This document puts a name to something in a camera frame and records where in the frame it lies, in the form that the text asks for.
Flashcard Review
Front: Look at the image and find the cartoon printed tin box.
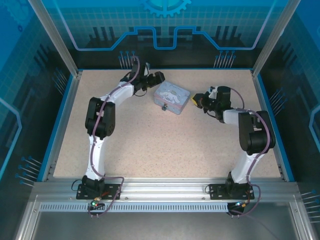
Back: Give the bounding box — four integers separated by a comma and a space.
152, 83, 191, 115

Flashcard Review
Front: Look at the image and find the aluminium front beam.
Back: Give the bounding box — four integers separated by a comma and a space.
32, 177, 301, 202

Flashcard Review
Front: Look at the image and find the grey metal shelf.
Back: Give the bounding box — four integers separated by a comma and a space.
31, 211, 301, 240

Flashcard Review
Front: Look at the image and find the right gripper thin black cable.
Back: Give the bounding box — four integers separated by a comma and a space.
206, 109, 222, 120

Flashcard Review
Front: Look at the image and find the aluminium side rail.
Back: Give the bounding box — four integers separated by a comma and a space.
251, 69, 296, 182
41, 71, 83, 182

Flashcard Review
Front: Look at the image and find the aluminium frame post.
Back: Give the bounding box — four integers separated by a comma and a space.
27, 0, 83, 77
251, 0, 301, 77

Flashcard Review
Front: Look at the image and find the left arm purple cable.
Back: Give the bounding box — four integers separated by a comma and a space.
86, 55, 141, 219

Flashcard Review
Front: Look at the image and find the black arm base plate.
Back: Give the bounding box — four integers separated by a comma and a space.
208, 183, 256, 201
76, 183, 123, 201

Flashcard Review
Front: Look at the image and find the slotted grey cable duct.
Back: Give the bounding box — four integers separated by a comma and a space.
38, 202, 232, 213

